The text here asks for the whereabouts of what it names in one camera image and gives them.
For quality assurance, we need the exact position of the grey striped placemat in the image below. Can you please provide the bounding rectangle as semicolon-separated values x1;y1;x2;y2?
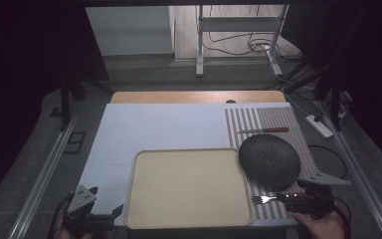
224;107;320;221

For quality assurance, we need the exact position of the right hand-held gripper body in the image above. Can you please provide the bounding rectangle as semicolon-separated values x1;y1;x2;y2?
285;170;351;221

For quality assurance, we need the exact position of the right hand-held gripper cable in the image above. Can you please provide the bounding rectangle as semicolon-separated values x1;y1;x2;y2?
330;196;352;239

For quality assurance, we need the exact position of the black floor socket plate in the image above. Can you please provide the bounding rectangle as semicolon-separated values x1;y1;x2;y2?
62;130;87;155

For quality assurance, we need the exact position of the tangle of floor cables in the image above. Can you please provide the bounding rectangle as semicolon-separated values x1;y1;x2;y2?
201;4;304;64

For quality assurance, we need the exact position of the pale blue table cover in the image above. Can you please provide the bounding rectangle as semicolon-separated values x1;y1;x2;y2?
79;102;297;228

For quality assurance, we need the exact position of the white power strip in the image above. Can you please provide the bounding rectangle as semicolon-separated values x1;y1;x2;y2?
304;114;334;139

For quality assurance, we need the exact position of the dark grey round plate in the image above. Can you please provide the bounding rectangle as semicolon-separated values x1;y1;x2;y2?
238;132;302;192

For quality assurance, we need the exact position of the knife with red handle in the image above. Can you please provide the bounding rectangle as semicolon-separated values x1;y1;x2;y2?
236;126;290;135

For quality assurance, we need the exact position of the aluminium floor rail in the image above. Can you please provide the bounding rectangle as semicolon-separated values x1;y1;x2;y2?
316;99;382;239
7;117;78;239

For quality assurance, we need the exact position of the person's left hand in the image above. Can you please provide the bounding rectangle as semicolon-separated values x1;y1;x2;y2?
53;218;94;239

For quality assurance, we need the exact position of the white cabinet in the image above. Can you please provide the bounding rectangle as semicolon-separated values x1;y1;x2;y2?
85;5;176;57

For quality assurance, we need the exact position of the beige plastic tray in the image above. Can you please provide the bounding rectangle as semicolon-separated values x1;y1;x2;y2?
123;147;254;230

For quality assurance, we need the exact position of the hand-held gripper cable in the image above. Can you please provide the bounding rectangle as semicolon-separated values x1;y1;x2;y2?
330;196;352;239
47;191;76;239

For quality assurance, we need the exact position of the wooden table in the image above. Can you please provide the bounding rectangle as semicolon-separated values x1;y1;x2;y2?
109;90;287;105

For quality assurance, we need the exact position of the person's right hand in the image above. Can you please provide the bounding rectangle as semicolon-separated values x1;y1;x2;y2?
292;210;346;239

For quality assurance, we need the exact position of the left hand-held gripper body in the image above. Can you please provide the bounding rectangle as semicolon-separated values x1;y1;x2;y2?
63;184;116;233

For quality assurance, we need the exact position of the left hand-held gripper cable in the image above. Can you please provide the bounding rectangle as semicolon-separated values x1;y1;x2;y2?
47;191;76;239

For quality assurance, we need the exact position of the dark metal stand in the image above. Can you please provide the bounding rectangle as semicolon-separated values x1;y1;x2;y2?
59;68;115;132
283;6;371;132

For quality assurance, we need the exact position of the white metal desk frame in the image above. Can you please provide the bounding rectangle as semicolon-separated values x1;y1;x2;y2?
195;4;290;79

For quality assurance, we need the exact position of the fork with red-brown handle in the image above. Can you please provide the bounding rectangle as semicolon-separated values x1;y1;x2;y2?
251;191;308;205

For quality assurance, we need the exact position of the black floor cable loop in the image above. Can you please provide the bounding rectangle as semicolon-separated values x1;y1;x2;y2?
307;144;348;180

